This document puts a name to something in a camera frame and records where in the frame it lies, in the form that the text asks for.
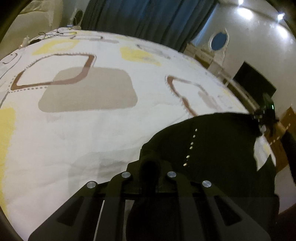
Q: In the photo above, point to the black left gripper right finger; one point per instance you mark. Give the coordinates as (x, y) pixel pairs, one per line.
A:
(200, 211)

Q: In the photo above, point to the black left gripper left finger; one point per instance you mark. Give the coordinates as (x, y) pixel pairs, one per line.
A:
(95, 212)

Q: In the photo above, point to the black pants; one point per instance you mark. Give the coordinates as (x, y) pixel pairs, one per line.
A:
(216, 147)

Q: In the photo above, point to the white tv console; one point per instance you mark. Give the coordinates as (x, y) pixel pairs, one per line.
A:
(240, 93)

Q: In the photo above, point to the brown wooden cabinet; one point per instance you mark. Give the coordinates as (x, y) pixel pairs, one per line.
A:
(283, 145)

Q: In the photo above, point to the black flat screen television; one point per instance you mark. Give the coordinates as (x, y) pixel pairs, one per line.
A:
(255, 84)

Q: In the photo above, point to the white vanity dresser with mirror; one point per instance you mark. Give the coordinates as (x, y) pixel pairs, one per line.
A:
(212, 54)

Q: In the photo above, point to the patterned white bed quilt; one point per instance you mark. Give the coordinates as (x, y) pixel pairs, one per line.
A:
(77, 106)

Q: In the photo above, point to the dark blue curtain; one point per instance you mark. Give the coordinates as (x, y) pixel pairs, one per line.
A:
(172, 23)

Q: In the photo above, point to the small desk fan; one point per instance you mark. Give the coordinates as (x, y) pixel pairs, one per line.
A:
(78, 17)

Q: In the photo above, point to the cream tufted leather headboard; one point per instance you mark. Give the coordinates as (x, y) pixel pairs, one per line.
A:
(37, 16)

